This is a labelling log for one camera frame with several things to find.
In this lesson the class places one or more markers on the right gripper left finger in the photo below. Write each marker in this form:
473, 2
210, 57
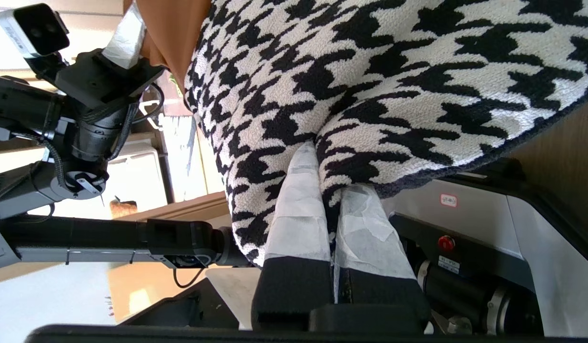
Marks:
296, 224

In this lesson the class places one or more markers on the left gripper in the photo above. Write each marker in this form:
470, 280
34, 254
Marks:
103, 81

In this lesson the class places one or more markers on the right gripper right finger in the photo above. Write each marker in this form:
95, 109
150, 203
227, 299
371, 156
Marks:
370, 247

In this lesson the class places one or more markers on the black white houndstooth cloth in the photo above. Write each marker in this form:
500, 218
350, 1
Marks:
370, 71

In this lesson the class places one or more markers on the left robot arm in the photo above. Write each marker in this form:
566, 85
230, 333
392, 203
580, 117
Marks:
108, 238

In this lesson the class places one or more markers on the orange cloth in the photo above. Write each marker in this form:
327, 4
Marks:
174, 28

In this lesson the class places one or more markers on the white plastic storage box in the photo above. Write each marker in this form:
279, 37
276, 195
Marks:
136, 176

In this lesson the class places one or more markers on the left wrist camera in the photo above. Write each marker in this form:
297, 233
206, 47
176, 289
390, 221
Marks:
34, 28

